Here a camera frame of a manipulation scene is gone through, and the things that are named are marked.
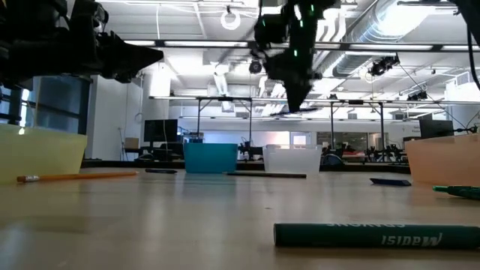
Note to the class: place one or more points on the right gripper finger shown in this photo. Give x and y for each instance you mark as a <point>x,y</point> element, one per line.
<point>291,93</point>
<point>302,92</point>

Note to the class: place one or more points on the short black crayon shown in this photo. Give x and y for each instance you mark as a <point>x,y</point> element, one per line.
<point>161,171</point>

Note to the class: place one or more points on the orange pencil with eraser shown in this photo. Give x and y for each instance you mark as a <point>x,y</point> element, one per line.
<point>82,175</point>

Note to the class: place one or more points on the blue eraser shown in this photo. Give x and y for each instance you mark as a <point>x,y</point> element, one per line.
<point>390,182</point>

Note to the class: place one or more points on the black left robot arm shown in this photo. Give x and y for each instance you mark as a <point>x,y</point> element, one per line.
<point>26,41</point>

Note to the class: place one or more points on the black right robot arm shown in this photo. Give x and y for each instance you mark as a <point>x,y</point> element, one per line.
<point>300,26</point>

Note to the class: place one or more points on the black beam with light strips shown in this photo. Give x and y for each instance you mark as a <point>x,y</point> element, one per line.
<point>159,43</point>

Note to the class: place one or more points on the clear plastic bin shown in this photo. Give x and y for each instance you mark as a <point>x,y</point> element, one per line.
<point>292,159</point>

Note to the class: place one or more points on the black computer monitor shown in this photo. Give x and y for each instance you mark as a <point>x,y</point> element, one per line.
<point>435,128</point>
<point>161,130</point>

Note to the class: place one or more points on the cardboard box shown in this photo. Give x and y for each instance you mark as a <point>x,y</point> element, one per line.
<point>132,143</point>

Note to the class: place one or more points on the teal plastic bin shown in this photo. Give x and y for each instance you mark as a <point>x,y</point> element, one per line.
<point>210,157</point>

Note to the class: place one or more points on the yellow translucent plastic bin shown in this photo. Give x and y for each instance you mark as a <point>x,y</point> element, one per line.
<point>37,153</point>

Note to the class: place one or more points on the orange translucent plastic bin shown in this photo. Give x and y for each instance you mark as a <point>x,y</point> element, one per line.
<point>446,161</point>

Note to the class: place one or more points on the green pen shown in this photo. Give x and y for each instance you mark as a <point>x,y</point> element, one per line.
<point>461,192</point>

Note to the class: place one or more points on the black hanging camera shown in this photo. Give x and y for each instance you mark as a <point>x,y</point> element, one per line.
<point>255,66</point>

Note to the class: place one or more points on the black metal rig frame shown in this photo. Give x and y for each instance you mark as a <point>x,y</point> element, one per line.
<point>356,102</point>
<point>225,98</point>

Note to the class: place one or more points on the black aluminium table frame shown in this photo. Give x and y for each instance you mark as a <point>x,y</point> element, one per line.
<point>112,164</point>

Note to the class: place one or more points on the silver ventilation duct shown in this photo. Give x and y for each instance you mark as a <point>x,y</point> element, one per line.
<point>375,33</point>

